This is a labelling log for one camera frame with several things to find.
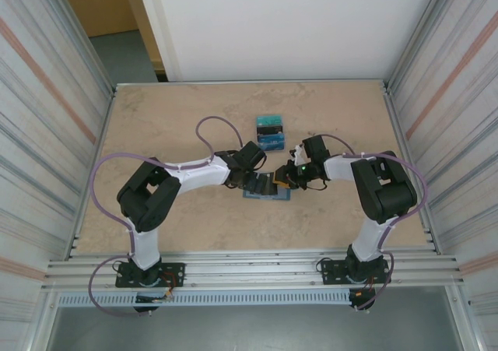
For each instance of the aluminium mounting rail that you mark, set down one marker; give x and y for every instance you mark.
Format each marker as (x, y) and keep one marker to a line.
(253, 267)

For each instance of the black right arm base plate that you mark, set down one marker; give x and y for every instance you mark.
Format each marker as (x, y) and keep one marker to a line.
(332, 271)

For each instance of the black credit card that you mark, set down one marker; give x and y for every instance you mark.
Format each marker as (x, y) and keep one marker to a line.
(270, 130)

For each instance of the black round clamp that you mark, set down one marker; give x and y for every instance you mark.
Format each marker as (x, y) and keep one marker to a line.
(146, 309)
(363, 304)

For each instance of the blue card holder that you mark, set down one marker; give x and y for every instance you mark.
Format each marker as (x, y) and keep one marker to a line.
(268, 198)

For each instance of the teal credit card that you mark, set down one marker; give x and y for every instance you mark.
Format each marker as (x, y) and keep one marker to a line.
(269, 120)

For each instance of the blue credit card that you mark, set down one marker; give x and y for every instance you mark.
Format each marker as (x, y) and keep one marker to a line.
(272, 144)

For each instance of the translucent enclosure side panel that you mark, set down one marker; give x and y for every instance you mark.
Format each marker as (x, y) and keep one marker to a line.
(467, 94)
(31, 133)

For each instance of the tan wooden door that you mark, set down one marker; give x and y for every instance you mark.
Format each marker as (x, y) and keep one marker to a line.
(97, 4)

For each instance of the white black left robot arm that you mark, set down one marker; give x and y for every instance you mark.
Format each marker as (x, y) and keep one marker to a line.
(148, 199)

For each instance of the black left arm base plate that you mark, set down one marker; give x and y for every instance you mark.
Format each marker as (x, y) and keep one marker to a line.
(173, 275)

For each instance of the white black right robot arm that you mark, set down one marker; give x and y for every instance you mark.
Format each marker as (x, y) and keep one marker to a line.
(389, 195)

